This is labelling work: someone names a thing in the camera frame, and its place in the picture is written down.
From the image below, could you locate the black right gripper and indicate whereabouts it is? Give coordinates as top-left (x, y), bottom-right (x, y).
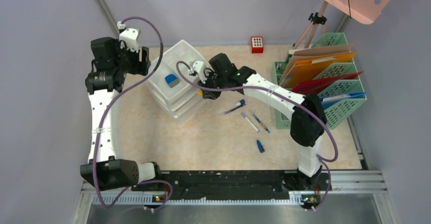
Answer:
top-left (197, 71), bottom-right (227, 100)

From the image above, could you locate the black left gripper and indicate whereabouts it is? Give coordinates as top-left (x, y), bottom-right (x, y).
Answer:
top-left (113, 38), bottom-right (150, 75)

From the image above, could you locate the white plastic drawer organizer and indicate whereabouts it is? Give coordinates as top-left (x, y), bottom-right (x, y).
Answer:
top-left (147, 40), bottom-right (209, 124)

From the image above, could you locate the orange folder binder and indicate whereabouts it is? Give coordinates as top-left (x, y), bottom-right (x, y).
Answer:
top-left (279, 52), bottom-right (357, 88)

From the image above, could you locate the red plastic folder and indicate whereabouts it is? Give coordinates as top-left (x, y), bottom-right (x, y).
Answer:
top-left (291, 72), bottom-right (363, 95)

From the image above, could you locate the green plastic file rack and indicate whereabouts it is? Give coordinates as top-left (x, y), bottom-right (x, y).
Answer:
top-left (271, 33), bottom-right (367, 130)

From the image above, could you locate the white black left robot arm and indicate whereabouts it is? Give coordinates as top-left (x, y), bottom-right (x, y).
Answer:
top-left (80, 37), bottom-right (163, 191)

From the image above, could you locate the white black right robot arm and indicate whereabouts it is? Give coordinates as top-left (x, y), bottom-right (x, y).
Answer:
top-left (190, 53), bottom-right (327, 189)

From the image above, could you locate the dark purple pen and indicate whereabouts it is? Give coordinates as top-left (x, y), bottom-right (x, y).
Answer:
top-left (222, 107), bottom-right (240, 115)

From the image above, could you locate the white blue pen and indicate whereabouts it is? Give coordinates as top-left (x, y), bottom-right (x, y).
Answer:
top-left (241, 112), bottom-right (260, 133)

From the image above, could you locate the red grid pen holder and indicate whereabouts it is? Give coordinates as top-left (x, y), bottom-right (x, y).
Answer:
top-left (251, 36), bottom-right (264, 54)

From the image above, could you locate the blue grey eraser block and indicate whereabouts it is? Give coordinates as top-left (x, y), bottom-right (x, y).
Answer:
top-left (165, 74), bottom-right (179, 88)

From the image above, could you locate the blue clear gel pen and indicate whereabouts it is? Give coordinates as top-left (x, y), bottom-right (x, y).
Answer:
top-left (251, 111), bottom-right (270, 133)

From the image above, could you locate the blue marker cap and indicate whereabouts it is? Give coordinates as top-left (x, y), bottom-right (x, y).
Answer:
top-left (256, 140), bottom-right (265, 153)

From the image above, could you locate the blue file folder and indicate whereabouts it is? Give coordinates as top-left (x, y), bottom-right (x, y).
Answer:
top-left (320, 92), bottom-right (366, 110)

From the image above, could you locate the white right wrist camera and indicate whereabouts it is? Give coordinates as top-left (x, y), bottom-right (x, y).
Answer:
top-left (189, 60), bottom-right (207, 84)

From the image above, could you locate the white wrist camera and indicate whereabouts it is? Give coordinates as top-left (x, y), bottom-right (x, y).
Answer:
top-left (189, 60), bottom-right (207, 84)
top-left (117, 21), bottom-right (140, 53)

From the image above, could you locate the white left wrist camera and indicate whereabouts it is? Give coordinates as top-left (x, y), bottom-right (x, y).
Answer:
top-left (117, 21), bottom-right (140, 53)

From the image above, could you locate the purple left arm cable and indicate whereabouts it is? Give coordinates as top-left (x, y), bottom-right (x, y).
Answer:
top-left (91, 16), bottom-right (173, 213)

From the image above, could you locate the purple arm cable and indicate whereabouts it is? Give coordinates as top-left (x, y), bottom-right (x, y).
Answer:
top-left (176, 60), bottom-right (338, 211)
top-left (91, 16), bottom-right (173, 213)

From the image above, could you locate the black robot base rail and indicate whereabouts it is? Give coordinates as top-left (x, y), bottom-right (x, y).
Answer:
top-left (130, 170), bottom-right (332, 194)

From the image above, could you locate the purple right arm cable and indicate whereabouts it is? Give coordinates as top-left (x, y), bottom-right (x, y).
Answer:
top-left (176, 60), bottom-right (338, 211)

